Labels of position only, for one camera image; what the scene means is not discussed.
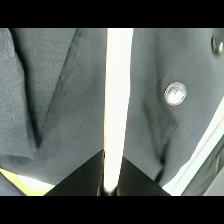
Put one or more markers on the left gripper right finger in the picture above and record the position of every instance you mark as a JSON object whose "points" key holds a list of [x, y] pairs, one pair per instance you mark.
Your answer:
{"points": [[136, 181]]}

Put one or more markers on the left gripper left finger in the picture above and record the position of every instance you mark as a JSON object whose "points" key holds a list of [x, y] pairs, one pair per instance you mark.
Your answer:
{"points": [[86, 180]]}

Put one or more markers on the dark grey buttoned shirt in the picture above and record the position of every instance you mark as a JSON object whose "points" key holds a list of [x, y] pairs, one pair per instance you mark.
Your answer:
{"points": [[76, 100]]}

